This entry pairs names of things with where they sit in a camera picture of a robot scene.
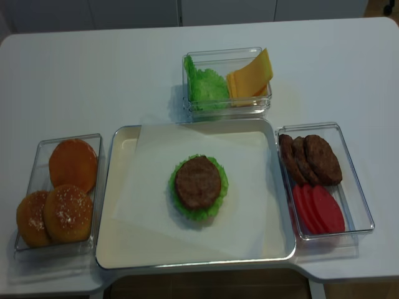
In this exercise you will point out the brown meat patty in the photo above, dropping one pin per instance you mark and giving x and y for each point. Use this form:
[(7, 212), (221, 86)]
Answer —
[(301, 160), (197, 183), (285, 143), (322, 160)]

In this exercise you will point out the green lettuce leaf on tray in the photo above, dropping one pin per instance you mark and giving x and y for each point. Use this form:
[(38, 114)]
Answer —
[(201, 214)]

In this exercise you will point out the green lettuce pile in container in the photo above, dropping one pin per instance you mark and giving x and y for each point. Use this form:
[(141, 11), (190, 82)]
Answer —
[(207, 89)]

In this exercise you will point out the yellow cheese slice stack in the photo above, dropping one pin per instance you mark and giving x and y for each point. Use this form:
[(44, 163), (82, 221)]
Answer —
[(245, 86)]

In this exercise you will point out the clear lettuce and cheese container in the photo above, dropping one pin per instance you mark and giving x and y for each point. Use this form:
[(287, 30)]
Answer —
[(225, 62)]

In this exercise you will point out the yellow cheese slice leaning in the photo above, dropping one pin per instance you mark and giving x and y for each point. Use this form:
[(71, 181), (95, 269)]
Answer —
[(260, 66)]

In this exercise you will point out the white paper sheet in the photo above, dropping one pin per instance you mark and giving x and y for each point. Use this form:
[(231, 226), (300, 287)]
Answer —
[(238, 230)]

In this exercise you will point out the red tomato slice left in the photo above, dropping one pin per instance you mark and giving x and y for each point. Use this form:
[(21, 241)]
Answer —
[(303, 210)]

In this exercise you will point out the red tomato slice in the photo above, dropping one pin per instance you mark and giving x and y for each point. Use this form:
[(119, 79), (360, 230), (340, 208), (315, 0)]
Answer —
[(315, 218), (303, 210), (327, 211)]

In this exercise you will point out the red tomato slice middle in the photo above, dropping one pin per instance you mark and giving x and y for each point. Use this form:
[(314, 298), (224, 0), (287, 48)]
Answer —
[(315, 218)]

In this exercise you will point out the flat bun bottom half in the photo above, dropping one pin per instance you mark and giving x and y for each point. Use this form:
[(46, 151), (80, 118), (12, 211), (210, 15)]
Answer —
[(74, 162)]

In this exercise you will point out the clear patty and tomato container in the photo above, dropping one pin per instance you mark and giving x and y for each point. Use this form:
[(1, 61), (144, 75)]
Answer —
[(348, 193)]

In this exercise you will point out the red tomato slice right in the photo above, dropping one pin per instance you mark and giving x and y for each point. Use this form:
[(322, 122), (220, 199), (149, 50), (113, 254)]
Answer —
[(327, 211)]

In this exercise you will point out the sesame bun top right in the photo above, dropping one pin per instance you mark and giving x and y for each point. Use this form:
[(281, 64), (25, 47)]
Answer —
[(68, 214)]

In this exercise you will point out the sesame bun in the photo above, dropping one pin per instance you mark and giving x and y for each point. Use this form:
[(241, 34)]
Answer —
[(68, 214), (30, 219)]

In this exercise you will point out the clear bun container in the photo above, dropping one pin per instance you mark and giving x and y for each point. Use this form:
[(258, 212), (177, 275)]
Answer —
[(40, 181)]

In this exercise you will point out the sesame bun top left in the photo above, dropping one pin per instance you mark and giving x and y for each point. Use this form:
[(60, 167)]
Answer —
[(30, 219)]

